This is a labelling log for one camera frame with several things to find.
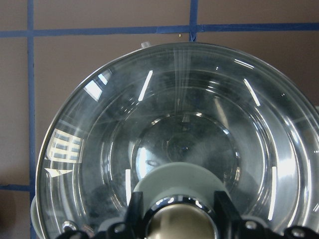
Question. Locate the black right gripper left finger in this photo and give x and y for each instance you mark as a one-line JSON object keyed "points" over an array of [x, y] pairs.
{"points": [[135, 224]]}

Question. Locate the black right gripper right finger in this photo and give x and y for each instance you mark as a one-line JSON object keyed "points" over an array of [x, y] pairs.
{"points": [[228, 218]]}

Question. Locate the glass pot lid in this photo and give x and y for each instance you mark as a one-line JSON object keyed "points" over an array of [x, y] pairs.
{"points": [[174, 129]]}

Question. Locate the pale green electric pot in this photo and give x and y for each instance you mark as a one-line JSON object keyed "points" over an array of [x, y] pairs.
{"points": [[33, 214]]}

